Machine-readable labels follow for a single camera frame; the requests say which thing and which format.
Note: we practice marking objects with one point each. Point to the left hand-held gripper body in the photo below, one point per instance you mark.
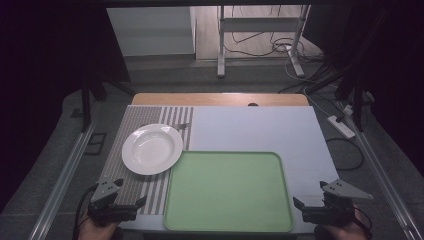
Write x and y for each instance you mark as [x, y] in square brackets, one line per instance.
[106, 191]

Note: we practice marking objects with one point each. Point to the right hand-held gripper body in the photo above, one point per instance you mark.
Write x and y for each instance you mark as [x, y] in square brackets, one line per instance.
[336, 206]

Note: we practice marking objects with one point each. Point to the person's right hand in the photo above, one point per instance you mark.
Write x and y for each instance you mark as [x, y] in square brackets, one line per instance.
[348, 232]

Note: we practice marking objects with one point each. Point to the person's left hand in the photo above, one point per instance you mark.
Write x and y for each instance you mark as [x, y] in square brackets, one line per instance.
[96, 231]

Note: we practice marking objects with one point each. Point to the grey striped placemat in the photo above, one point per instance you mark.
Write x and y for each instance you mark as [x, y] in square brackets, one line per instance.
[146, 191]

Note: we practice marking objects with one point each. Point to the dark floor plate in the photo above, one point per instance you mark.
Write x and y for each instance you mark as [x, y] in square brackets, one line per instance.
[95, 143]

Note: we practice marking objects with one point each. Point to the white round plate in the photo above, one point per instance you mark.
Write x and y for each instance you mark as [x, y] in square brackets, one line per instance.
[152, 149]

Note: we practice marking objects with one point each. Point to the white power strip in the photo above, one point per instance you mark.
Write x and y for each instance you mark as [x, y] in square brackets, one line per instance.
[340, 127]

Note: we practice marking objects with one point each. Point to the green plastic tray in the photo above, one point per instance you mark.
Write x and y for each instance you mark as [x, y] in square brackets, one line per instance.
[228, 191]

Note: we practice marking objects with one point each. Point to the white board sheet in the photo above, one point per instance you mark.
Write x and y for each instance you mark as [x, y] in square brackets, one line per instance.
[260, 128]

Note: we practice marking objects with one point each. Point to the metal fork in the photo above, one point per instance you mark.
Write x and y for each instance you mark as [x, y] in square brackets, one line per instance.
[181, 126]

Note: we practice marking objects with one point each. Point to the black stand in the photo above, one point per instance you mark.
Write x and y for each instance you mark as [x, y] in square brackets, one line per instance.
[356, 100]
[87, 100]

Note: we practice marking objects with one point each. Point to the white cabinet panel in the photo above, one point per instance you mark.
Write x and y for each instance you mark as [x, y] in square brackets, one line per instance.
[150, 31]

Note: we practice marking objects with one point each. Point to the aluminium rail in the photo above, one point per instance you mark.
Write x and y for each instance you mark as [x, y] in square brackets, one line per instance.
[63, 180]
[383, 180]

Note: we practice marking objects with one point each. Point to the white metal stand frame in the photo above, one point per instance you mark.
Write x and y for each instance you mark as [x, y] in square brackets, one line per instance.
[256, 25]

